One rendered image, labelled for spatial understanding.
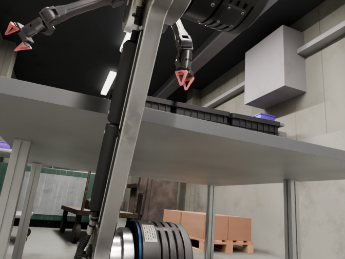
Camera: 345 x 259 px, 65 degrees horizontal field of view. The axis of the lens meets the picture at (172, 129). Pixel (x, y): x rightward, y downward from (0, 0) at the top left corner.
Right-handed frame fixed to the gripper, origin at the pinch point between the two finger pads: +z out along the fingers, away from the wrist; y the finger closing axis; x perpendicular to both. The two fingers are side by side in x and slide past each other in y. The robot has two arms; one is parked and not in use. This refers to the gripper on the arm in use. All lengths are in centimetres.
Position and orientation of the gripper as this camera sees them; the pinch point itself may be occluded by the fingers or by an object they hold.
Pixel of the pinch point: (183, 86)
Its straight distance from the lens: 145.6
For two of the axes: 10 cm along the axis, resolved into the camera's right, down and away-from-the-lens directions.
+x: 8.8, -0.2, -4.7
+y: -4.5, -2.5, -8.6
